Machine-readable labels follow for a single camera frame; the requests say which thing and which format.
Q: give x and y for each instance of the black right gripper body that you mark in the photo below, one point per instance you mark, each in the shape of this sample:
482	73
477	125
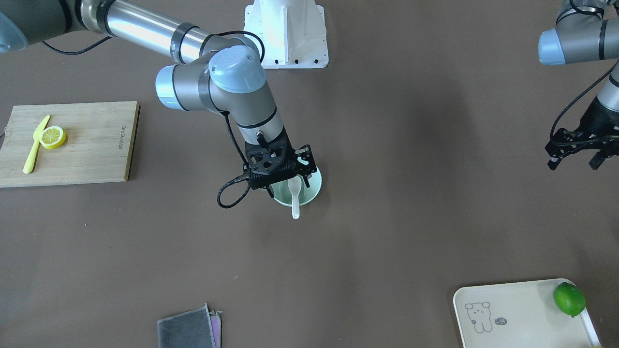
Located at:
306	159

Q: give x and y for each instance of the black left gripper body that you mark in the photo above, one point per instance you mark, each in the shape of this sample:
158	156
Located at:
601	117

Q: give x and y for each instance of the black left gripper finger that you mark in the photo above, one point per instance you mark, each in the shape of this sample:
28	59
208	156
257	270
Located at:
564	143
597	160

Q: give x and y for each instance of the light green bowl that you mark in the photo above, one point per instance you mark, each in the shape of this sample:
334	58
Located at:
282	194

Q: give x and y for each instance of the white ceramic spoon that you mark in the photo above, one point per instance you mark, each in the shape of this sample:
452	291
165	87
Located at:
294	187

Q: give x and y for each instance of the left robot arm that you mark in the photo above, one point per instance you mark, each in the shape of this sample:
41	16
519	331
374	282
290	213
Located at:
582	33

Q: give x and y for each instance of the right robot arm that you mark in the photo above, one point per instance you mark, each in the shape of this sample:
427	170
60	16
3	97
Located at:
219	73

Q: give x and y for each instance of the green lime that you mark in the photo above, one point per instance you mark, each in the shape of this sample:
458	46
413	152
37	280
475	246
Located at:
569	299

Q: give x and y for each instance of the grey folded cloth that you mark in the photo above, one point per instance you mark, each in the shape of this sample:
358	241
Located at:
200	328

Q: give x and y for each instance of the bamboo cutting board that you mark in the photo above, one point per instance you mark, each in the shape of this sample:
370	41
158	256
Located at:
99	147

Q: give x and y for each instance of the cream rabbit tray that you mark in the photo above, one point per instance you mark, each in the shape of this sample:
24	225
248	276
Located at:
520	315

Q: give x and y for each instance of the lemon slice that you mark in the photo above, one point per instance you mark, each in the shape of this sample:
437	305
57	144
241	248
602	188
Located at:
52	137

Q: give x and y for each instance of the yellow plastic knife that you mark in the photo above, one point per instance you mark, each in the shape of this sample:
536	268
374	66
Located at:
32	156

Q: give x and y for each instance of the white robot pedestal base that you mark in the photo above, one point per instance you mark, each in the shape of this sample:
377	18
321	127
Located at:
293	31

